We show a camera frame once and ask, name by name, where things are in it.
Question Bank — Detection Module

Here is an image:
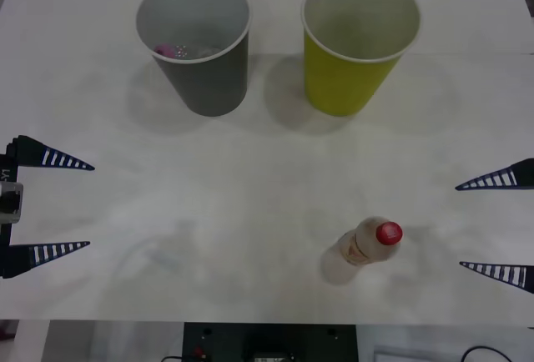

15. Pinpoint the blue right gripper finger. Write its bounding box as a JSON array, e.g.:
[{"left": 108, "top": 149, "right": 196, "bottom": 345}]
[
  {"left": 454, "top": 158, "right": 534, "bottom": 191},
  {"left": 458, "top": 260, "right": 534, "bottom": 295}
]

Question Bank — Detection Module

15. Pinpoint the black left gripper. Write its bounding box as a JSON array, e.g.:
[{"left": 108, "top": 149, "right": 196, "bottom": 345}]
[{"left": 0, "top": 134, "right": 96, "bottom": 279}]

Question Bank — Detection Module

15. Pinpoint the clear bottle with red cap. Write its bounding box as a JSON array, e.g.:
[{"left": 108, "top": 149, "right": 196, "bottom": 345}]
[{"left": 320, "top": 216, "right": 404, "bottom": 286}]

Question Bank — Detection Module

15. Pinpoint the yellow-green plastic waste bin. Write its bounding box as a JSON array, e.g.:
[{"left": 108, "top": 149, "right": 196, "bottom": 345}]
[{"left": 300, "top": 0, "right": 422, "bottom": 118}]

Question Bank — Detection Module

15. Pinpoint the clear bottle with pink cap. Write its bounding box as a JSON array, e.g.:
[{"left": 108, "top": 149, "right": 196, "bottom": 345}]
[{"left": 153, "top": 43, "right": 222, "bottom": 61}]

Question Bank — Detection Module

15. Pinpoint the grey plastic waste bin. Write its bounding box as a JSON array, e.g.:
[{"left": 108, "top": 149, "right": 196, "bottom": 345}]
[{"left": 134, "top": 0, "right": 254, "bottom": 118}]

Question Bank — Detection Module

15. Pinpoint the black robot torso base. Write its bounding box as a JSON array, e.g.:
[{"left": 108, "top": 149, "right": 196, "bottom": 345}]
[{"left": 182, "top": 322, "right": 358, "bottom": 362}]

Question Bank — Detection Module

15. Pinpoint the pale grey left wrist camera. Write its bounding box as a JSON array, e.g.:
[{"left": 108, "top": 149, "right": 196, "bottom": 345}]
[{"left": 0, "top": 182, "right": 24, "bottom": 224}]

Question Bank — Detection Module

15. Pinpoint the black cable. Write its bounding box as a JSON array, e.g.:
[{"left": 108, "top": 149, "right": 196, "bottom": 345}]
[{"left": 461, "top": 344, "right": 534, "bottom": 362}]

